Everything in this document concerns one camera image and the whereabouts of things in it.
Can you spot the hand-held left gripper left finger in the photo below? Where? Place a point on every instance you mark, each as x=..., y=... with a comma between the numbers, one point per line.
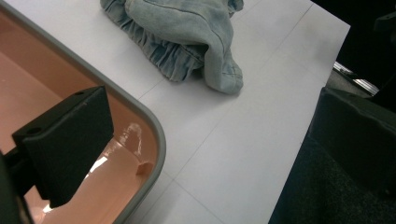
x=65, y=146

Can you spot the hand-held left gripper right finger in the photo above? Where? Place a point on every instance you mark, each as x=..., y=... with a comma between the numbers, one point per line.
x=361, y=133

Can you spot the pink plastic basket grey rim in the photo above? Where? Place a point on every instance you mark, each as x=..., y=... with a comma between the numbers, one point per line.
x=31, y=87

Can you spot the light blue denim garment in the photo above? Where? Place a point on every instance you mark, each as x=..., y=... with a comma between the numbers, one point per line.
x=186, y=25

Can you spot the black curtain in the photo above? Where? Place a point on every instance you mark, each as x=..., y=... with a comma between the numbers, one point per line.
x=358, y=37

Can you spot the white paper table cover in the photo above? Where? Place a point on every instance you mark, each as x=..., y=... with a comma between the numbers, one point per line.
x=233, y=140

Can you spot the aluminium rail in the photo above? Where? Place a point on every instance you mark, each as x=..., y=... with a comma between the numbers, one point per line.
x=358, y=81

